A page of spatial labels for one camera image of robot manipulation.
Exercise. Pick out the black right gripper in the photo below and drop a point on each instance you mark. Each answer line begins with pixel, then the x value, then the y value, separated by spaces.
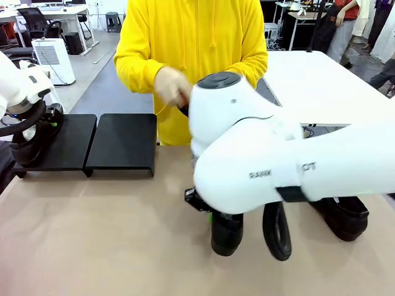
pixel 196 200

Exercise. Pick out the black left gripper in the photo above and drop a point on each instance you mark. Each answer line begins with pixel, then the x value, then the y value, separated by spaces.
pixel 46 115

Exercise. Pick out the person's left forearm yellow sleeve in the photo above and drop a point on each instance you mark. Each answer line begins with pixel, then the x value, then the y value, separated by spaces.
pixel 251 66

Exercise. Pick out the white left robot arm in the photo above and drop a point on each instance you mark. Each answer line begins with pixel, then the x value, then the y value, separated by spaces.
pixel 15 83

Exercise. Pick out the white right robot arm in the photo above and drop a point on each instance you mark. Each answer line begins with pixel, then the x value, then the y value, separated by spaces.
pixel 247 148

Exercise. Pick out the person's right forearm yellow sleeve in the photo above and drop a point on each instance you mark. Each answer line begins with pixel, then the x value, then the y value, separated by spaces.
pixel 135 64

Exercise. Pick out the black metal shoe stand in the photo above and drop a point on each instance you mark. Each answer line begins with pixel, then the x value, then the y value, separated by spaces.
pixel 68 145
pixel 123 138

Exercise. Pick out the person's right hand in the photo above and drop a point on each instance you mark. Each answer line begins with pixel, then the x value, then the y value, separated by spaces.
pixel 169 83

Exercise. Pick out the white air purifier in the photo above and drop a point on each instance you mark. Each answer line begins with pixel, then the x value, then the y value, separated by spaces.
pixel 57 61

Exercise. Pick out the black fabric item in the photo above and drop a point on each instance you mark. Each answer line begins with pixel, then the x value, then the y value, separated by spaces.
pixel 4 172

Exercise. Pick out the black office chair with armrests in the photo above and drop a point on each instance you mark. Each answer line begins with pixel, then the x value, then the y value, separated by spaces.
pixel 18 52

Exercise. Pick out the black computer tower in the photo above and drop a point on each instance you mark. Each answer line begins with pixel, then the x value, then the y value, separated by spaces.
pixel 73 43

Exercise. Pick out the black mesh office chair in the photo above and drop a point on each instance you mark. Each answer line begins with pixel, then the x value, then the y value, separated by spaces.
pixel 34 21

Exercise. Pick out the white office desk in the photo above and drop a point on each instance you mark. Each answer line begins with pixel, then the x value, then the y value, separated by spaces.
pixel 61 13

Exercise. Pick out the grey plastic stool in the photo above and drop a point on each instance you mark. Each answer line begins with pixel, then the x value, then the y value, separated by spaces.
pixel 114 21

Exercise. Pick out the person in yellow hoodie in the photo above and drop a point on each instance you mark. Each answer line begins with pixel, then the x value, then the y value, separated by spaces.
pixel 191 37

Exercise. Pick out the passerby in dark trousers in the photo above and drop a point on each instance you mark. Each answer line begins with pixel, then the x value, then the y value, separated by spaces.
pixel 382 77

